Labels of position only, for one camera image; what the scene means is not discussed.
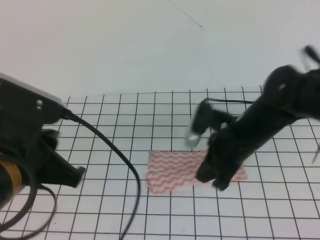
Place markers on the pink wavy striped towel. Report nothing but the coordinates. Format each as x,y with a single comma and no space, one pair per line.
174,170

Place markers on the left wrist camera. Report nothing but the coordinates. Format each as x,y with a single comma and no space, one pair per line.
24,110

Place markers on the white grid tablecloth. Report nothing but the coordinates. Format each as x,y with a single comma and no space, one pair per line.
279,200

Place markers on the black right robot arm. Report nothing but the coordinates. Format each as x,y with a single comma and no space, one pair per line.
287,96

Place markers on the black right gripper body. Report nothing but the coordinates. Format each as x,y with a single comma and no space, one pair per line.
228,149

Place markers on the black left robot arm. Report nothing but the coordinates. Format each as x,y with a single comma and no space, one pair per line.
12,179

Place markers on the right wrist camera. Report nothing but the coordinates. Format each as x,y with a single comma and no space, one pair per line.
205,117

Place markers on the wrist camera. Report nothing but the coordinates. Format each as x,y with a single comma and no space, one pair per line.
205,117
24,110

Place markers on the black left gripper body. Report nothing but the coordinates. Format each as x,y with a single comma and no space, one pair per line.
40,156

